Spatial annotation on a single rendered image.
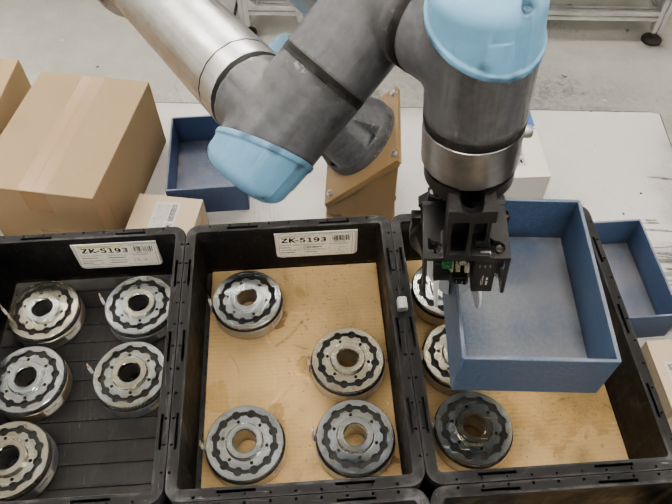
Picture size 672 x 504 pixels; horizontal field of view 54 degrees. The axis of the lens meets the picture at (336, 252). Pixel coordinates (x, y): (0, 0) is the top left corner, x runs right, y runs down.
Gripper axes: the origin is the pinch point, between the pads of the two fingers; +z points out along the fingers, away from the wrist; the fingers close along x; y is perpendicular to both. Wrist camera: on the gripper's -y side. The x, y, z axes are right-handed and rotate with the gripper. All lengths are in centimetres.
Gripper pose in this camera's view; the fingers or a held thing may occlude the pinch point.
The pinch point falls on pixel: (452, 279)
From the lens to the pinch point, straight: 70.3
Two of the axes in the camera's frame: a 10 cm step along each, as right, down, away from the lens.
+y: -0.6, 8.1, -5.9
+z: 0.8, 5.9, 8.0
